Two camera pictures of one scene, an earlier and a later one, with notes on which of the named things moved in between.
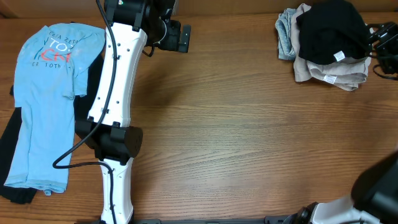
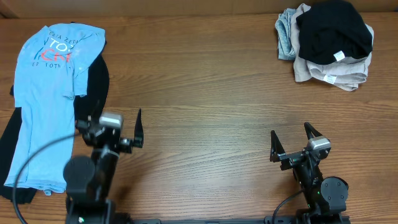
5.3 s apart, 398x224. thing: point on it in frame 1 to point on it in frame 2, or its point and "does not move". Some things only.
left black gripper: (185, 38) to (116, 140)
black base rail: (278, 219) does not move
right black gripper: (384, 31) to (278, 152)
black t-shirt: (332, 30) does not move
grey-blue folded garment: (286, 49) does not move
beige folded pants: (346, 73) does not move
